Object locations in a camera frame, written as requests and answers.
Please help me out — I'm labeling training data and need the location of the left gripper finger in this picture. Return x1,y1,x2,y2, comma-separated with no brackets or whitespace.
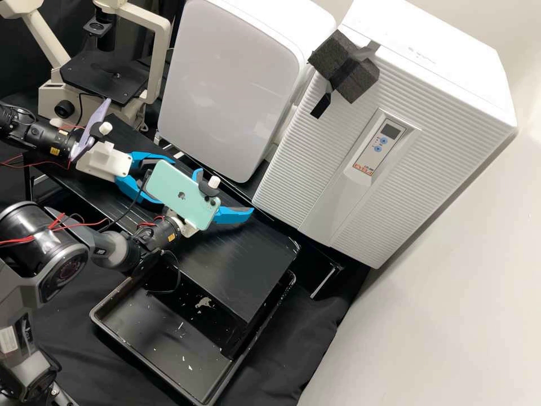
130,150,179,170
114,171,170,212

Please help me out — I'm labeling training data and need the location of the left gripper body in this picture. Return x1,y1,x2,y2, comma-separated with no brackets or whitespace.
76,140,132,177

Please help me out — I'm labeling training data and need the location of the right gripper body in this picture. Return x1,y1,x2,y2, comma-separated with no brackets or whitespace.
175,214,200,237

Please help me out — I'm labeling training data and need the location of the black platform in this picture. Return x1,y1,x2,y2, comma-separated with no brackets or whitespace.
25,112,301,329
154,135,345,299

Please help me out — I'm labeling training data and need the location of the cream microscope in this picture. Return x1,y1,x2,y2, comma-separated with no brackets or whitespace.
0,0,172,132

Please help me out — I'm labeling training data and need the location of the white box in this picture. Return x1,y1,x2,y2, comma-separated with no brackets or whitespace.
156,0,337,184

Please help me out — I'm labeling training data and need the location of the black tray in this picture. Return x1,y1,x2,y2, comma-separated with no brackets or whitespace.
89,270,298,406

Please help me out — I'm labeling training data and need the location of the incubator door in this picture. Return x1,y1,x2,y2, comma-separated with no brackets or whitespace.
252,30,520,271

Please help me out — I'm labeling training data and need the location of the white incubator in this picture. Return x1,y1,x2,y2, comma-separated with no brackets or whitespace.
336,0,520,127

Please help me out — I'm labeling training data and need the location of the black cable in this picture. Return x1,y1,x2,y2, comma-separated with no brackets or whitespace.
110,169,154,231

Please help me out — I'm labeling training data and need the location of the right wrist camera phone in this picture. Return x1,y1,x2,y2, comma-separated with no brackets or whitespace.
145,160,222,232

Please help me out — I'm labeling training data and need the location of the wrist camera phone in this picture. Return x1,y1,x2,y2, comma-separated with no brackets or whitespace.
67,98,115,164
145,160,222,232

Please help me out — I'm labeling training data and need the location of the left wrist camera phone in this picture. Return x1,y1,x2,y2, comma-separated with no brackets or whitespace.
67,98,115,164

